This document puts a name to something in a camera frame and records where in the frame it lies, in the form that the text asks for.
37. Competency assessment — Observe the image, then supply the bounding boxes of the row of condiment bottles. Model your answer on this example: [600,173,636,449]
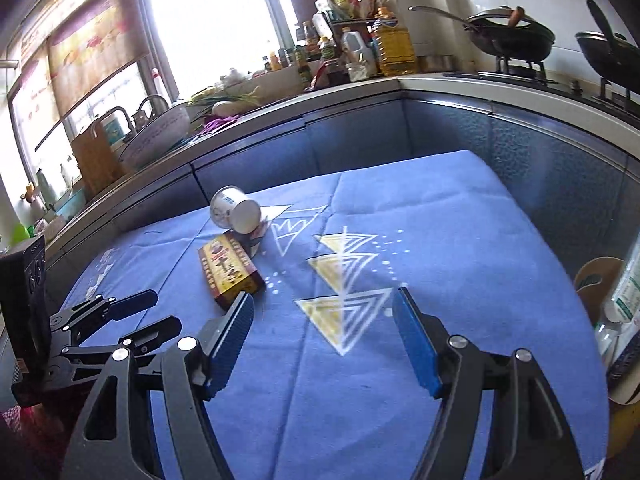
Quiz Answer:
[262,20,351,87]

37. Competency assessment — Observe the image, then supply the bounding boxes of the grey kitchen counter cabinet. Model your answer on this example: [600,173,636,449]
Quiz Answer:
[45,76,640,271]

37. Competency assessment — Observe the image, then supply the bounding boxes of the white plastic jug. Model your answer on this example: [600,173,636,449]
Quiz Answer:
[341,30,377,82]

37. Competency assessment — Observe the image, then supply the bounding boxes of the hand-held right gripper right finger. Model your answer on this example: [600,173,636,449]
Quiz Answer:
[392,286,586,480]

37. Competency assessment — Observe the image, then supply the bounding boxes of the white teapot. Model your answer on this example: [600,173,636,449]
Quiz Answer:
[220,67,253,87]

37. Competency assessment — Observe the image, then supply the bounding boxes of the printed window blind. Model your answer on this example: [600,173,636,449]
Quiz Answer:
[10,0,151,132]

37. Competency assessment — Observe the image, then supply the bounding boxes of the blue printed tablecloth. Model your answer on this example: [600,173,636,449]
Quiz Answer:
[65,150,611,480]

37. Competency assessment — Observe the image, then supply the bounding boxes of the green onions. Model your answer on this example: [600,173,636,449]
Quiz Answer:
[190,87,262,109]

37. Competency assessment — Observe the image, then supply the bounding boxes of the white patterned basin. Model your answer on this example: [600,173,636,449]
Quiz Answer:
[119,101,192,171]

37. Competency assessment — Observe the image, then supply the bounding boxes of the red yellow cardboard box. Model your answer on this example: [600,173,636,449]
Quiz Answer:
[198,231,267,312]

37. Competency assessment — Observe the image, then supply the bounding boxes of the yellow cooking oil bottle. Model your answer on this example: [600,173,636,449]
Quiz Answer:
[374,7,417,77]

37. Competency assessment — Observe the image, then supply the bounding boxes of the white green plastic package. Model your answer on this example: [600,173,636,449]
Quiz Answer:
[602,259,640,325]

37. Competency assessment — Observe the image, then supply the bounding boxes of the black wok with long handle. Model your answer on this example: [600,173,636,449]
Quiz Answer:
[409,5,557,63]

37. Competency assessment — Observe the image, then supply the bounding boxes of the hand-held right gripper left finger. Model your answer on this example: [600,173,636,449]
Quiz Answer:
[60,290,256,480]

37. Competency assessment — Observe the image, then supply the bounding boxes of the pile of food packets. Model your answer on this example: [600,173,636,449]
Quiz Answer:
[315,0,401,23]

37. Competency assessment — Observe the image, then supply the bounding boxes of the gas stove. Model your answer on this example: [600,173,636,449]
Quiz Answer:
[445,55,640,117]

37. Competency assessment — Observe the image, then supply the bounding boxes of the chrome faucet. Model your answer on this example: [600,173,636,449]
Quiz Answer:
[90,106,138,143]
[137,95,170,117]

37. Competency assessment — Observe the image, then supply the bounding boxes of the black wok with lid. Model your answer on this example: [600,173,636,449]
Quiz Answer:
[575,0,640,86]

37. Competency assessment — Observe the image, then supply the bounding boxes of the wooden cutting board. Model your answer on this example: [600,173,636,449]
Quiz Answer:
[71,121,125,196]

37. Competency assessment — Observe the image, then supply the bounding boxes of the purple cloth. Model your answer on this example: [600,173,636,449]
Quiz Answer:
[200,114,240,134]

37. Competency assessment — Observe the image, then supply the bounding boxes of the kitchen window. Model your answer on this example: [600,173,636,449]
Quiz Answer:
[135,0,288,92]

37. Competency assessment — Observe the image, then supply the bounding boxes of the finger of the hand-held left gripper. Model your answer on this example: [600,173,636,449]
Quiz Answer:
[50,289,159,334]
[60,316,183,376]

